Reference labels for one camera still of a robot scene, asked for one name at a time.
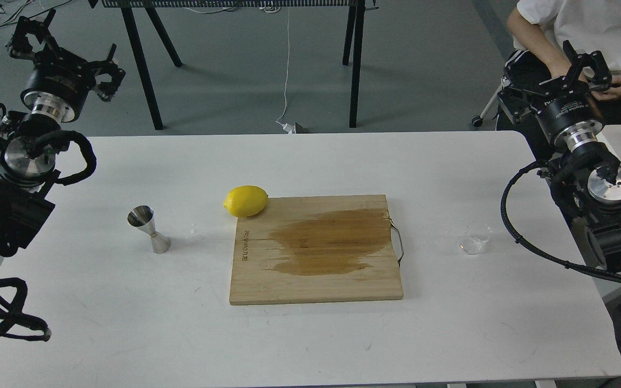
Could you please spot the black metal frame table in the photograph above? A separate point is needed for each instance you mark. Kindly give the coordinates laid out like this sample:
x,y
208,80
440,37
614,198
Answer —
x,y
176,40

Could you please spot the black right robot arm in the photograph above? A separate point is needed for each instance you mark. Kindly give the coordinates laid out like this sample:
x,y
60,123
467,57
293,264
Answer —
x,y
584,177

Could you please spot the wooden cutting board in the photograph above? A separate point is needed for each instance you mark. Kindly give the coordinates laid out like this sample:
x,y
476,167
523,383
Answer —
x,y
315,250

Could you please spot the yellow lemon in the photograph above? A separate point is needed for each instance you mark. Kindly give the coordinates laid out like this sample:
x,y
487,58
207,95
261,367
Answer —
x,y
245,201

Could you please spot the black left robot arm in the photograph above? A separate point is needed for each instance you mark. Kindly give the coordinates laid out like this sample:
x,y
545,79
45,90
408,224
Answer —
x,y
36,153

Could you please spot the seated person white shirt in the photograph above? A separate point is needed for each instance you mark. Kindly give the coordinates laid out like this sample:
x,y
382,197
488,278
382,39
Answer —
x,y
539,29

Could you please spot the white office chair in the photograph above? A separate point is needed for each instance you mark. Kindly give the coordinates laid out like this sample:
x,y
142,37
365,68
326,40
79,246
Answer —
x,y
492,107

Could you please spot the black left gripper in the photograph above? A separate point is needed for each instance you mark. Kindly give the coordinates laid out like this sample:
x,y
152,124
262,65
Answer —
x,y
52,90

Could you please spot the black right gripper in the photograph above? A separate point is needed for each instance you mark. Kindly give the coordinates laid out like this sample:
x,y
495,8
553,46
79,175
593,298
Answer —
x,y
531,89

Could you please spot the small clear glass cup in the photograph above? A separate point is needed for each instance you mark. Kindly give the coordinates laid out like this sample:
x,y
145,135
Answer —
x,y
475,238

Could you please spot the steel double jigger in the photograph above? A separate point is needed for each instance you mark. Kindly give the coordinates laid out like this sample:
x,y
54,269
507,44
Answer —
x,y
142,217

